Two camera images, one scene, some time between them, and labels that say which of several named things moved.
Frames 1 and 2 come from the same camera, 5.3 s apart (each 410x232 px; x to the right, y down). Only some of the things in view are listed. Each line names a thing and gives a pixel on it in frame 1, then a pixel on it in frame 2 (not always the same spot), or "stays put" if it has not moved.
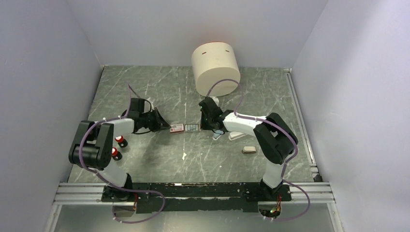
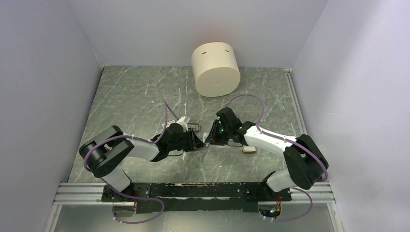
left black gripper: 159,121 → 194,141
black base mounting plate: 194,197 stays put
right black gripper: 203,125 → 213,137
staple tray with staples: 192,127 stays put
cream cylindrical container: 213,61 stays put
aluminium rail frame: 95,193 stays put
